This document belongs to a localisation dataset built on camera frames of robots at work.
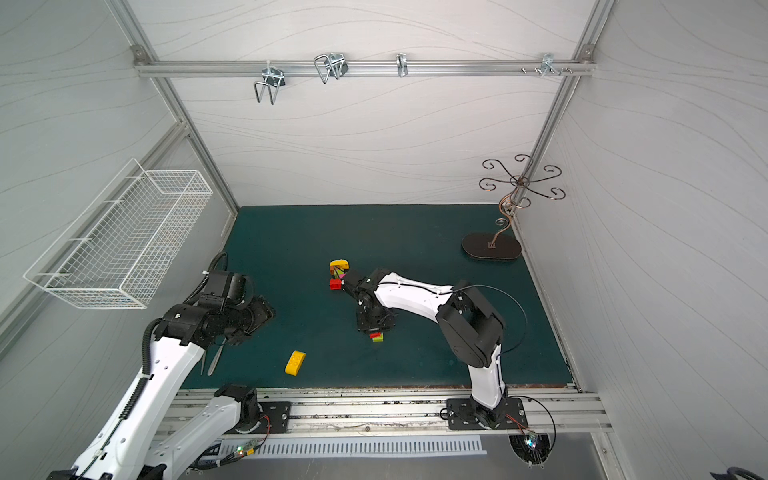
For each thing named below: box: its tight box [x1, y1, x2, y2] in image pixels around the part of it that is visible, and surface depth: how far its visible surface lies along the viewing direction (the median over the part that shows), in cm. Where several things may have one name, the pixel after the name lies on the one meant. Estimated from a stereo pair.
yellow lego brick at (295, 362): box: [285, 350, 306, 377], surface depth 83 cm
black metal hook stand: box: [461, 154, 566, 260], surface depth 92 cm
